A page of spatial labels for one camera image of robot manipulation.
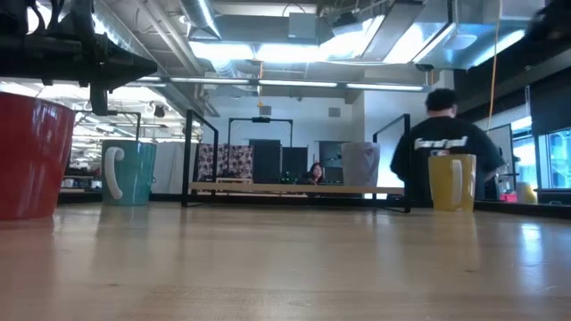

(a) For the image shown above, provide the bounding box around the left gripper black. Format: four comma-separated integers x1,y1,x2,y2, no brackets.
0,33,159,118

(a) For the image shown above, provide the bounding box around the red mug white interior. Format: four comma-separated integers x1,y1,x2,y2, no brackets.
0,91,77,222

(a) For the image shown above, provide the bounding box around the yellow mug white handle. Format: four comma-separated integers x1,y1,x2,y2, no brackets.
427,153,477,212

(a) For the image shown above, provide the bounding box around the floral patterned panel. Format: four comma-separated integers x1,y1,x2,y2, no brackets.
197,143,254,182

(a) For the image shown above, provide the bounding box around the black cabinet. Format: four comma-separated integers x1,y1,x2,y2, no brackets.
248,138,309,184

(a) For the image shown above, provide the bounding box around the long ceiling light strip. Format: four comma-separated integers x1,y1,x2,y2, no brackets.
133,76,425,93

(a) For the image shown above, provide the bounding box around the grey ceiling box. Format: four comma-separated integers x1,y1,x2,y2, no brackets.
287,12,319,40

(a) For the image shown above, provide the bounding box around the black metal rack wooden shelf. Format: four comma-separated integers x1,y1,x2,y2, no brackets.
180,109,412,214

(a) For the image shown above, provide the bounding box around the seated person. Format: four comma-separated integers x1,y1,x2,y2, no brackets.
297,162,326,186

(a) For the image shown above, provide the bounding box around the pale lavender mug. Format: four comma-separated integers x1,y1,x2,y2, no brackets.
341,141,382,187

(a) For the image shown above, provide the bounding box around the standing person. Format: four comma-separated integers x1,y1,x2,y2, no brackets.
390,87,508,209

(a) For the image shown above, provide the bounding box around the whiteboard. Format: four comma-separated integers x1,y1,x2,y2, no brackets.
485,123,515,179

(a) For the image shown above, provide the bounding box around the window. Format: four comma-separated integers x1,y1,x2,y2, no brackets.
511,116,571,191

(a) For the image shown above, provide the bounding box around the silver air duct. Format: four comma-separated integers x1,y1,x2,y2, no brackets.
180,0,223,40

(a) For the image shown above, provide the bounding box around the black aluminium frame rail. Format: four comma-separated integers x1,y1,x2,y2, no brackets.
472,199,571,220
57,190,184,206

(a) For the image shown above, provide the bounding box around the black station frame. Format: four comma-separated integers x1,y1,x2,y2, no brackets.
227,116,294,151

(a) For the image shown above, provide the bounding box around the yellow hanging cable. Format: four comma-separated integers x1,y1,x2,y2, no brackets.
485,0,503,133

